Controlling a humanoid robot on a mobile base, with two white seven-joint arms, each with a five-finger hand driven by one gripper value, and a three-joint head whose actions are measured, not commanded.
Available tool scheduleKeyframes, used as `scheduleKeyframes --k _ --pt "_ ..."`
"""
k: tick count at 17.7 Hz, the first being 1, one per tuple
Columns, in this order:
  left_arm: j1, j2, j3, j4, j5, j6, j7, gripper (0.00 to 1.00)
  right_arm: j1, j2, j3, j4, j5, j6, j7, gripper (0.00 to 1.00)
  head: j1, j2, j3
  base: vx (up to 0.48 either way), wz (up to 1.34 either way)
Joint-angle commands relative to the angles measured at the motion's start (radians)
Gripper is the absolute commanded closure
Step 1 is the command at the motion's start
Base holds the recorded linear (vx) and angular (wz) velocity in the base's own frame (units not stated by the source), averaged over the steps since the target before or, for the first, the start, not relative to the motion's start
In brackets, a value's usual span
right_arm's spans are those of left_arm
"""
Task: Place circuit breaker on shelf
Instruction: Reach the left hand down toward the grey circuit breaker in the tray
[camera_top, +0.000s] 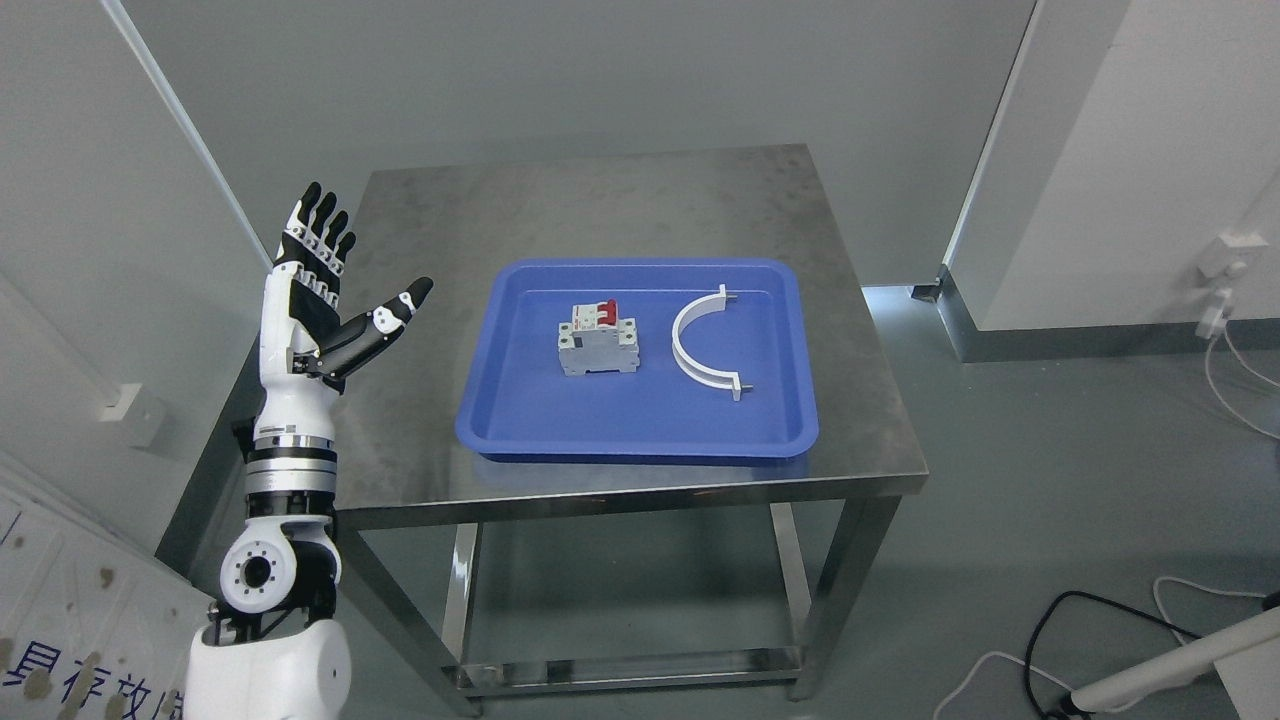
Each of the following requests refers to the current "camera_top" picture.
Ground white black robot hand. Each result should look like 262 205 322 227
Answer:
253 182 434 442

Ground grey red circuit breaker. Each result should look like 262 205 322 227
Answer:
556 299 640 377

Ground blue plastic tray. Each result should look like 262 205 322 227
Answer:
454 258 819 464

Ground white labelled cabinet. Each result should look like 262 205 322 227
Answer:
1 464 211 719

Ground white curved plastic clamp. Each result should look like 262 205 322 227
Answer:
669 283 753 404

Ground white table leg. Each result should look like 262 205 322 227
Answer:
1059 609 1279 719

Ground black floor cable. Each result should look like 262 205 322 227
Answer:
1021 591 1203 720

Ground white floor cable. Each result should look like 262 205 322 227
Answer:
932 575 1271 720

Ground white power adapter with cable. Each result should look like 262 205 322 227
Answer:
1196 286 1279 442

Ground white wall socket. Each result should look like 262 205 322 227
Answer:
1196 233 1270 281

